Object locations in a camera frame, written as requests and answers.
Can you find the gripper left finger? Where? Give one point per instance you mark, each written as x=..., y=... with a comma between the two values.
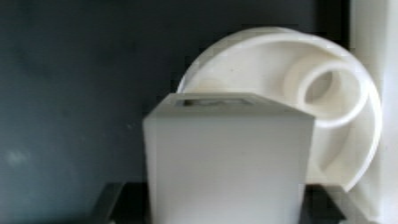
x=121, y=204

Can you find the white round stool seat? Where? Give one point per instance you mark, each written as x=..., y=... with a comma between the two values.
x=296, y=69

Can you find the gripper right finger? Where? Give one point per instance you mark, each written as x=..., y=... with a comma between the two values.
x=327, y=206

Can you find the white stool leg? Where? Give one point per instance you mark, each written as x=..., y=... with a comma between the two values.
x=227, y=146

